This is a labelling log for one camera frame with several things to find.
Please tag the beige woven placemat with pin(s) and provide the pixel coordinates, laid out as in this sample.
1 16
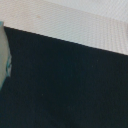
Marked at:
96 23

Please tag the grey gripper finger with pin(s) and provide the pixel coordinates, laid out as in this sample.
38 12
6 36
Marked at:
5 56

